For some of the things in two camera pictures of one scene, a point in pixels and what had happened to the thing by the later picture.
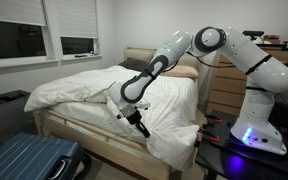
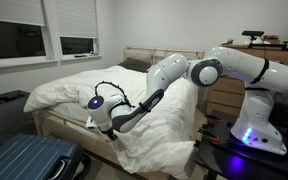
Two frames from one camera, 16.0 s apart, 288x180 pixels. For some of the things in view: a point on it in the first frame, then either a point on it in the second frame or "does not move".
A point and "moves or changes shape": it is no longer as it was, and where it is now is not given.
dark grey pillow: (134, 64) does not move
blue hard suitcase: (36, 157) does not move
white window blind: (77, 18) does not move
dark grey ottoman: (5, 116) does not move
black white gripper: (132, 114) -> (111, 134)
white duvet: (172, 116) moves or changes shape
